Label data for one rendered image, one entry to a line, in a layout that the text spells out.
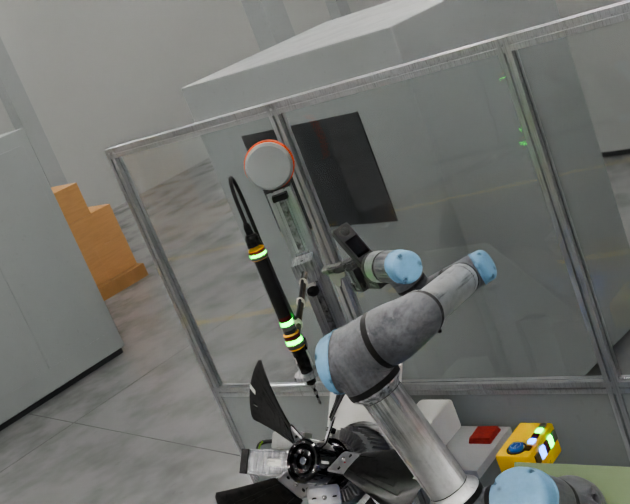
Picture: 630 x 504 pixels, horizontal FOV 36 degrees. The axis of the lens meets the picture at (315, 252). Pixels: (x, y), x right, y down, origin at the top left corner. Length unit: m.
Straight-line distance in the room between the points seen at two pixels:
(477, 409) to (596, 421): 0.41
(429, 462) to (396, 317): 0.30
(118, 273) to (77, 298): 2.50
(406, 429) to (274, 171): 1.37
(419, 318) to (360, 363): 0.14
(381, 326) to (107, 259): 9.00
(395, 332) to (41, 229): 6.55
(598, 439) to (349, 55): 2.11
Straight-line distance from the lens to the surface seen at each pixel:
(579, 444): 3.21
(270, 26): 8.47
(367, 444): 2.78
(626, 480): 2.10
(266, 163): 3.09
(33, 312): 8.18
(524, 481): 1.94
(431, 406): 3.27
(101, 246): 10.71
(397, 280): 2.19
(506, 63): 2.71
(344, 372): 1.88
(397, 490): 2.52
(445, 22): 4.51
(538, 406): 3.19
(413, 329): 1.84
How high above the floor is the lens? 2.41
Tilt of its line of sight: 15 degrees down
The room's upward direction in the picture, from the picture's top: 22 degrees counter-clockwise
